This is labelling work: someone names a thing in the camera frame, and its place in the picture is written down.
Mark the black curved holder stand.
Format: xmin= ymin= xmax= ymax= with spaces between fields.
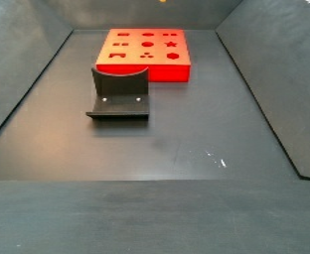
xmin=86 ymin=68 xmax=150 ymax=119

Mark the red shape-sorting block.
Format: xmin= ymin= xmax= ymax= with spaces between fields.
xmin=95 ymin=28 xmax=191 ymax=82

